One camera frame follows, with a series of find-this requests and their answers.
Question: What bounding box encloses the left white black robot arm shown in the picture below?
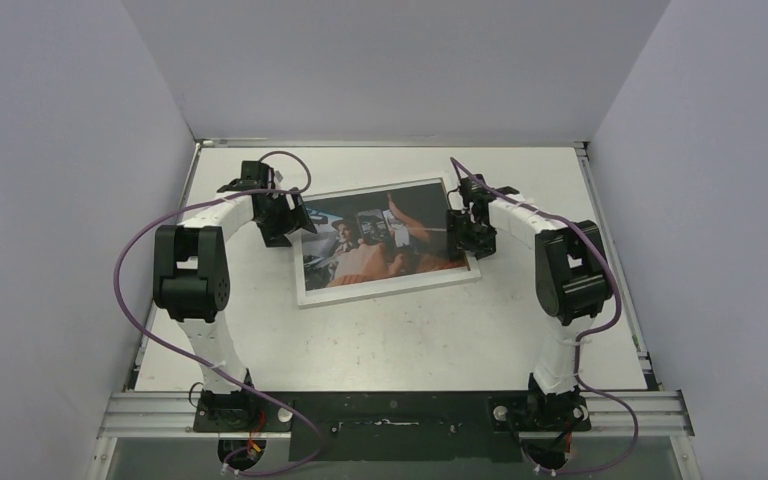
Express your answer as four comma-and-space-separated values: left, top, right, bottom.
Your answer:
153, 160, 315, 431

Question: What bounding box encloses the purple cable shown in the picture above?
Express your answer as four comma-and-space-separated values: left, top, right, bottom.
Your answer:
113, 150, 326, 478
448, 156, 641, 477

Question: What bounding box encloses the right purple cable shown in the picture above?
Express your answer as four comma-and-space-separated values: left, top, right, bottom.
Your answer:
448, 156, 641, 477

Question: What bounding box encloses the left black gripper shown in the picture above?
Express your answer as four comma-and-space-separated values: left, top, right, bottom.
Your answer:
256, 189, 315, 247

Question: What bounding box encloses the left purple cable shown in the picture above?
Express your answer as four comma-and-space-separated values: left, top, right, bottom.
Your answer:
113, 150, 326, 478

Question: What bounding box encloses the white wooden picture frame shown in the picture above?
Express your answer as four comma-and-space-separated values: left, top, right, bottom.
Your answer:
291, 174, 483, 310

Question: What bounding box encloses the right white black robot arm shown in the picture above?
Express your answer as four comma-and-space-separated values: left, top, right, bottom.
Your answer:
446, 174, 614, 432

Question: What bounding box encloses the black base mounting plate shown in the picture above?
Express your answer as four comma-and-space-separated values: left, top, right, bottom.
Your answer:
191, 390, 591, 470

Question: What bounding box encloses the printed colour photo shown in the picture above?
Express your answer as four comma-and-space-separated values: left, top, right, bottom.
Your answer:
301, 182, 470, 291

